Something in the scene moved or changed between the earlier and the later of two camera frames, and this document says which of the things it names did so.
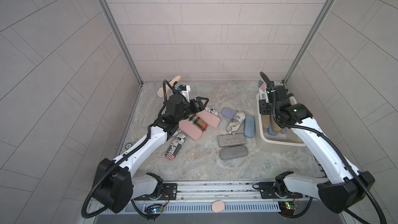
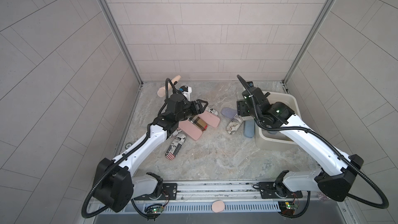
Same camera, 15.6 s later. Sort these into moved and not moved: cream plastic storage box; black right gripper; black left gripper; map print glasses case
Moved: black right gripper
Not moved: cream plastic storage box; map print glasses case; black left gripper
